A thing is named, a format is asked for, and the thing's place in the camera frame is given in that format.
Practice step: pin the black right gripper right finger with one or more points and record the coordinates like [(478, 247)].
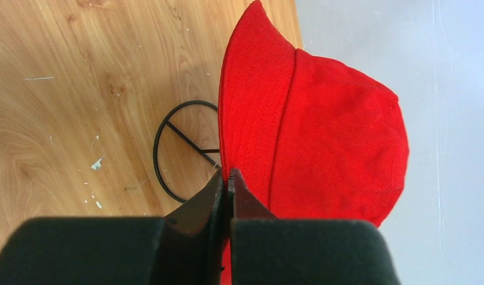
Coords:
[(267, 250)]

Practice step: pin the red bucket hat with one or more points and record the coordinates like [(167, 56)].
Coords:
[(312, 137)]

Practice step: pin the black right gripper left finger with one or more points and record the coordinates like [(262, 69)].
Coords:
[(183, 247)]

